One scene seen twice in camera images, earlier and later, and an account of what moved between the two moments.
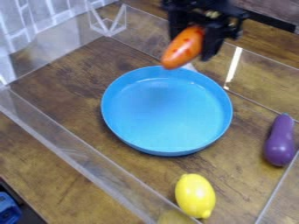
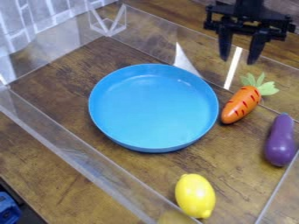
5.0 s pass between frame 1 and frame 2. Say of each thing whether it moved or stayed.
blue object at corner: stayed
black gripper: moved
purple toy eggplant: stayed
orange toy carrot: moved
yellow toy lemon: stayed
